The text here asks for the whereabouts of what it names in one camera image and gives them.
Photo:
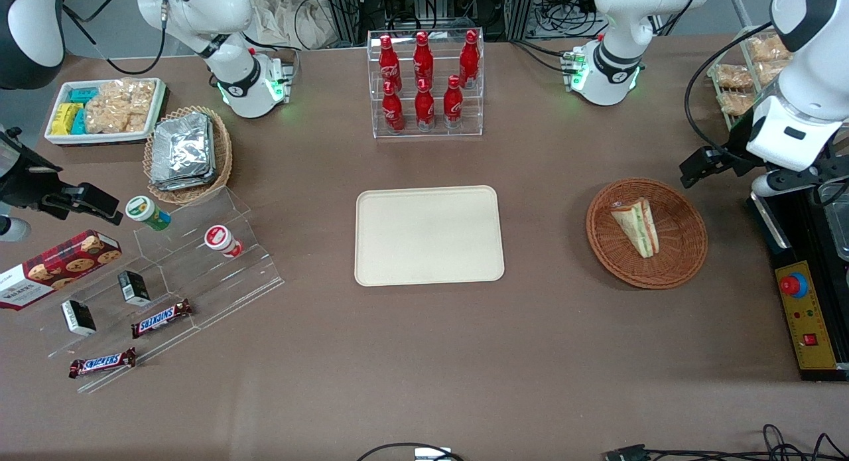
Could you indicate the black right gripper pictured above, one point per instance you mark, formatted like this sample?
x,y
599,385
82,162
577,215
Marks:
x,y
25,181

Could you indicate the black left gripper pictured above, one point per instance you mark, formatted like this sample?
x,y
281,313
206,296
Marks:
x,y
736,144

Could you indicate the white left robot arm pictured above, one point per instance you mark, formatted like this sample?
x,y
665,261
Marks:
x,y
617,56

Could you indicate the round brown wicker basket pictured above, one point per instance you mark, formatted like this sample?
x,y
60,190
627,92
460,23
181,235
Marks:
x,y
683,249

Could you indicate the wrapped triangle sandwich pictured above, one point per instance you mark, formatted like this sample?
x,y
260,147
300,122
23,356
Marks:
x,y
638,227

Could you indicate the oval light wicker basket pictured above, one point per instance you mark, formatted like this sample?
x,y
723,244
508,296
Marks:
x,y
222,156

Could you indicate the cream plastic tray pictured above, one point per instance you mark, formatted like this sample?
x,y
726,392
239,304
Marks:
x,y
429,235

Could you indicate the bagged bread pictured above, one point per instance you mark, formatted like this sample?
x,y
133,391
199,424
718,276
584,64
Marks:
x,y
733,76
768,48
773,71
735,103

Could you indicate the white rectangular snack dish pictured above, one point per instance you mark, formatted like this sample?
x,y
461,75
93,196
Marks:
x,y
60,137

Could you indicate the red tartan cookie box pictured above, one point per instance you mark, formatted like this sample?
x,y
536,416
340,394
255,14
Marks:
x,y
60,268

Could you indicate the green lidded yogurt cup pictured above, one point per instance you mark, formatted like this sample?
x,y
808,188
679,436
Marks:
x,y
146,211

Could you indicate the yellow snack packet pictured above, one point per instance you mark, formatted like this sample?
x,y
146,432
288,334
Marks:
x,y
65,119

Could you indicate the small black box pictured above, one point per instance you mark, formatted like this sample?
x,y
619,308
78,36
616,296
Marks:
x,y
134,288
78,317

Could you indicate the clear bag of rice crackers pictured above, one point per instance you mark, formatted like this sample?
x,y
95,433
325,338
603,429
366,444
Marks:
x,y
119,106

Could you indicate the teal snack packet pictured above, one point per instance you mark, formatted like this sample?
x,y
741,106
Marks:
x,y
83,94

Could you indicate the silver foil packets stack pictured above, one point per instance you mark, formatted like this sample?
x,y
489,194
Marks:
x,y
182,152

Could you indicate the black control box yellow panel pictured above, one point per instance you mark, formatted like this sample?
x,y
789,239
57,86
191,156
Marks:
x,y
806,235

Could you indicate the brown snickers bar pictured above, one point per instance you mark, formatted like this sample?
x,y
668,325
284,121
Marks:
x,y
103,363
161,318

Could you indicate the red emergency stop button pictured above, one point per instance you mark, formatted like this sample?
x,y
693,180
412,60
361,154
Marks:
x,y
794,285

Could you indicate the clear acrylic stepped display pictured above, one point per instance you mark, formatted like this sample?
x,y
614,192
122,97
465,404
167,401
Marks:
x,y
199,285

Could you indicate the red lidded yogurt cup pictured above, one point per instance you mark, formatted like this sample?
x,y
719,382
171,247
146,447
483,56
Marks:
x,y
221,240

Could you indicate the red cola bottle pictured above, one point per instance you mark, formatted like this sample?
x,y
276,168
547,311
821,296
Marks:
x,y
389,63
453,105
392,111
424,108
469,60
423,58

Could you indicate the beige cloth bag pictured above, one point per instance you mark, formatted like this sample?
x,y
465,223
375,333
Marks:
x,y
292,16

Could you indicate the clear acrylic bottle rack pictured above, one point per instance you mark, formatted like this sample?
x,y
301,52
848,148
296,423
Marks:
x,y
428,109

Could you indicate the metal equipment rack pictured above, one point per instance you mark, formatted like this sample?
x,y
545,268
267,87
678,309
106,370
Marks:
x,y
431,6

